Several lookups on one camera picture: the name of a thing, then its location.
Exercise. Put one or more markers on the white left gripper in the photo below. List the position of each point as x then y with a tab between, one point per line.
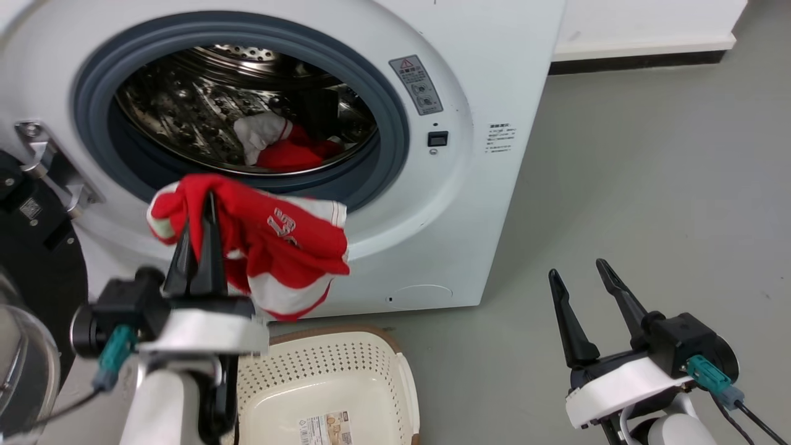
204	330

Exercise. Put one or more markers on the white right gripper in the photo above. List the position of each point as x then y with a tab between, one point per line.
624	386

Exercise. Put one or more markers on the red and white jersey shirt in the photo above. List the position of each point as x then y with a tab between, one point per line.
290	247

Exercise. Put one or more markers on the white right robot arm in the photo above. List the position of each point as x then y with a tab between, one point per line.
673	429

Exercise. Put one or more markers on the white front-load washing machine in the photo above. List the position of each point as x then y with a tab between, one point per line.
482	204

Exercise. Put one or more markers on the cream perforated laundry basket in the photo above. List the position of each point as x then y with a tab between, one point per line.
321	383

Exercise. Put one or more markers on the paper basket label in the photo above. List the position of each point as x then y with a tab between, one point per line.
326	428

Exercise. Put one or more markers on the white and red garment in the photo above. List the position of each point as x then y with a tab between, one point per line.
290	148

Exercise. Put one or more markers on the stainless steel washer drum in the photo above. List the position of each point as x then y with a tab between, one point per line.
185	105

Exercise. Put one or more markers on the black round washer door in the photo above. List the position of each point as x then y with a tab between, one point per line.
37	259

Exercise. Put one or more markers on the metal door hinge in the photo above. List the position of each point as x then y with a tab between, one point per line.
49	164

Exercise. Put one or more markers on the round filter cover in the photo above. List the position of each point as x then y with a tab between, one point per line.
420	296

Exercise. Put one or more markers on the white text label sticker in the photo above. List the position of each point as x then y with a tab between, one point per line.
499	137

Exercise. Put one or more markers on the black door latch slot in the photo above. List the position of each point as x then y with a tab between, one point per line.
437	138

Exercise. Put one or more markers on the grey rubber door gasket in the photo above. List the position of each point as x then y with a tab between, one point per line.
383	99

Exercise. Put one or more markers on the grey warning sticker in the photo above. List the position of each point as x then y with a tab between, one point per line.
416	84

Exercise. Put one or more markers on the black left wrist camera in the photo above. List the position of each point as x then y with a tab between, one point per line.
123	309

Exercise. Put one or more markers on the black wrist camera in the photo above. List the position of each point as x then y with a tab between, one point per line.
686	343
123	309

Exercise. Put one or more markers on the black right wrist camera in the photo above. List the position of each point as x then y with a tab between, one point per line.
686	343

